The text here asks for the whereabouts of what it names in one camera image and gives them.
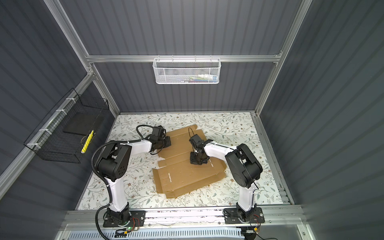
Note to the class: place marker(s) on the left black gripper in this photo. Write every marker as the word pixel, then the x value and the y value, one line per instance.
pixel 168 144

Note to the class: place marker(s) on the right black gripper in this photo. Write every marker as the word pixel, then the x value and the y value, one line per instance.
pixel 193 161

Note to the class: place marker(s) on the brown cardboard box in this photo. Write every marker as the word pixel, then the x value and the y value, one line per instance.
pixel 176 176

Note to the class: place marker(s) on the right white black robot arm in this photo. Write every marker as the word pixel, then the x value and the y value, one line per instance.
pixel 245 170

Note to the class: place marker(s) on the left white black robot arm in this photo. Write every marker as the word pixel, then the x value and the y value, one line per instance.
pixel 112 164

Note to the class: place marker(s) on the yellow marker pen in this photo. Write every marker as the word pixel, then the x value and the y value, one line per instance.
pixel 87 142

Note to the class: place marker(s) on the pens in white basket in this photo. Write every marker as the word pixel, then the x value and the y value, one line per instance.
pixel 204 78

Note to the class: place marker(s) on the black foam pad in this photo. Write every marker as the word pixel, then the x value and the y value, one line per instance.
pixel 82 124

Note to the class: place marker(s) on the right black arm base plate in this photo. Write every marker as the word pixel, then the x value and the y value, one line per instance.
pixel 238 216

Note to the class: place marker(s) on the white wire mesh basket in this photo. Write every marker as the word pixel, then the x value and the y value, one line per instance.
pixel 167 71

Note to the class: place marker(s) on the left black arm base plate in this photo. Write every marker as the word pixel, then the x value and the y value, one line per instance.
pixel 124 219

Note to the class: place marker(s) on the black wire basket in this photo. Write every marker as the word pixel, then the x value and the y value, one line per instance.
pixel 50 143

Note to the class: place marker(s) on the aluminium mounting rail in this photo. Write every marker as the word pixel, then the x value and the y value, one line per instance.
pixel 189 217

